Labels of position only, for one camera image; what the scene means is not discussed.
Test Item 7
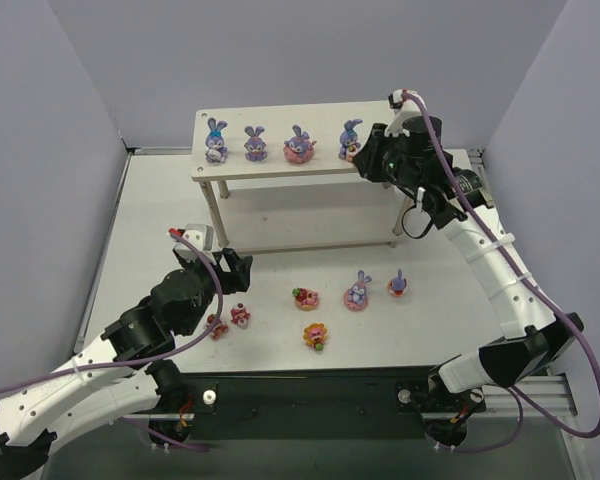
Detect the small purple bunny with strawberry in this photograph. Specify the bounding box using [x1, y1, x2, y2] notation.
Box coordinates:
[338, 119, 363, 162]

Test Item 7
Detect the purple bunny sitting toy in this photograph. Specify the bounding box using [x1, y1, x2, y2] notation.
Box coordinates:
[244, 126, 267, 162]

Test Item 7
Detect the purple bunny blue bow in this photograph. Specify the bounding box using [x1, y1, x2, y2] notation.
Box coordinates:
[204, 117, 228, 163]

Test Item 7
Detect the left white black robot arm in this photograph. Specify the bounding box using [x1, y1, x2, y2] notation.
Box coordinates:
[0, 241, 253, 479]

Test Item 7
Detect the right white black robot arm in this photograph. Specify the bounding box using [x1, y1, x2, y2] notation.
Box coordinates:
[353, 116, 583, 393]

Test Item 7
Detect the white wooden two-tier shelf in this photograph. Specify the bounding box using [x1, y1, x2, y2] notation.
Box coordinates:
[191, 101, 406, 253]

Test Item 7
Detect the pink bear cake toy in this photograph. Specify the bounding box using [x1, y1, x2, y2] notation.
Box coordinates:
[230, 303, 251, 329]

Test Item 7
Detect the pink strawberry cake toy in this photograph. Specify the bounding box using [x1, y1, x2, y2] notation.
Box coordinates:
[205, 314, 229, 341]

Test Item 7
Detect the pink bear strawberry donut toy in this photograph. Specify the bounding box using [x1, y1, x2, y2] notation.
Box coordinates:
[292, 287, 320, 311]

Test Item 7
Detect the pink bear sunflower toy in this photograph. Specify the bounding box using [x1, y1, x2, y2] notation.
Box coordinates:
[303, 323, 328, 351]

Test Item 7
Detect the purple bunny red base toy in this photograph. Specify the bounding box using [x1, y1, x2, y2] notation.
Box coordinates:
[387, 269, 408, 298]

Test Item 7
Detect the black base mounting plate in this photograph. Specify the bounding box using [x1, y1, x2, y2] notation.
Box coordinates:
[124, 372, 486, 441]

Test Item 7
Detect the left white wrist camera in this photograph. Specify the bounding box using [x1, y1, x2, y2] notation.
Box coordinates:
[168, 224, 216, 264]

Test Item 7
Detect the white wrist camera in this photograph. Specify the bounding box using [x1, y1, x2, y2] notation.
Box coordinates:
[384, 88, 426, 137]
[168, 224, 216, 264]

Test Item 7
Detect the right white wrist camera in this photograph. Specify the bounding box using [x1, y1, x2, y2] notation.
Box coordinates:
[384, 88, 426, 137]

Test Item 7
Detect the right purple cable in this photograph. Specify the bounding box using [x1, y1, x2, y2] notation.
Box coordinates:
[404, 89, 600, 437]

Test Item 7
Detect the purple cable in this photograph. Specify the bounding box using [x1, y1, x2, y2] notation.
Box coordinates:
[0, 237, 226, 396]
[404, 89, 600, 437]

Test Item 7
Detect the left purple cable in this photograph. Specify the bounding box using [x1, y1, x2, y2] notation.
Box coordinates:
[0, 237, 226, 396]

